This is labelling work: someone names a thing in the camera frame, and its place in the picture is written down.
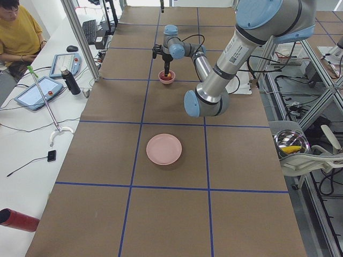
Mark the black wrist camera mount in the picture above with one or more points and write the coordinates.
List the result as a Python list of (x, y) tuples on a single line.
[(157, 50)]

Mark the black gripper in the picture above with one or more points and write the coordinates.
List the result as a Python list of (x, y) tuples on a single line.
[(166, 58)]

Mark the black water bottle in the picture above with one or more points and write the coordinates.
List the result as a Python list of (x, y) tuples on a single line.
[(70, 81)]

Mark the small black square pad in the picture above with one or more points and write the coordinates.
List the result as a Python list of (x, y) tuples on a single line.
[(51, 155)]

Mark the brown paper table cover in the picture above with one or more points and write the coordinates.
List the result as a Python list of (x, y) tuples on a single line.
[(142, 178)]

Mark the black keyboard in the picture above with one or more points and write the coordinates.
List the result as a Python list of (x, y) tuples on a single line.
[(89, 29)]

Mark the person in yellow shirt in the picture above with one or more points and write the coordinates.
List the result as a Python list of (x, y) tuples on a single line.
[(21, 38)]

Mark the pink plastic plate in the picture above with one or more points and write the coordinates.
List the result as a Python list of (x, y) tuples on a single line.
[(164, 149)]

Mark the steel bowl with corn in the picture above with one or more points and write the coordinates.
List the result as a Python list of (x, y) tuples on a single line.
[(289, 142)]

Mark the black computer mouse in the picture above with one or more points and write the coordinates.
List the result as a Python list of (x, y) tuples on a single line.
[(72, 48)]

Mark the teach pendant tablet far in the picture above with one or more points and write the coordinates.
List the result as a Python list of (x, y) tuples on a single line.
[(70, 61)]

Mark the teach pendant tablet near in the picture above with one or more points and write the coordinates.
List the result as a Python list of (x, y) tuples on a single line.
[(31, 97)]

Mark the silver stand with white base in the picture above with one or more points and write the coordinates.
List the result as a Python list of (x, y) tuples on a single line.
[(59, 129)]

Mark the red cylinder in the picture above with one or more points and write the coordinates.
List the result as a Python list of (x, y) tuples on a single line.
[(14, 219)]

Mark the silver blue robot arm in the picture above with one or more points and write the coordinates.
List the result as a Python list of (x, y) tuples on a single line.
[(256, 23)]

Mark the pink plastic bowl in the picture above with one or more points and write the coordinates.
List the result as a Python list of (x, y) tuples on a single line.
[(167, 82)]

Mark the teach pendant tablet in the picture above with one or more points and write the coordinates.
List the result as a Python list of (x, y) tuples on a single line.
[(31, 97), (70, 61)]

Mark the aluminium frame post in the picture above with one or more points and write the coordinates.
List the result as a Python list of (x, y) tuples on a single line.
[(70, 12)]

